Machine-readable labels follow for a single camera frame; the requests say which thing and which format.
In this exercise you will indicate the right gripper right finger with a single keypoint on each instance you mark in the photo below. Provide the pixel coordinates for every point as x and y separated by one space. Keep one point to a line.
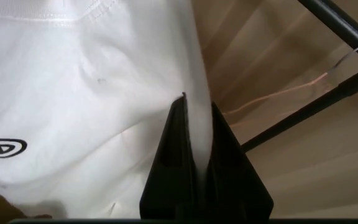
235 180

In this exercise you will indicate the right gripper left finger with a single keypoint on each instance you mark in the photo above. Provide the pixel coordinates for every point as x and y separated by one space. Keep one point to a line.
172 174

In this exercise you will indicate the white printed t-shirt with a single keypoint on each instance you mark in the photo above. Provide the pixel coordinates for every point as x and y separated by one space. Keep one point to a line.
73 93

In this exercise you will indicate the pink clothes hanger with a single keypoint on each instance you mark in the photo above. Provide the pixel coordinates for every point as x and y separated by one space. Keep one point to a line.
291 90

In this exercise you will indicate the black clothes rack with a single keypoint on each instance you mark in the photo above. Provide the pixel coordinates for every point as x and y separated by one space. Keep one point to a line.
337 23

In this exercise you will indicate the beige curtain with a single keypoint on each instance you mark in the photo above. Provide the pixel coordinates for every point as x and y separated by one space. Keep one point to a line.
291 174

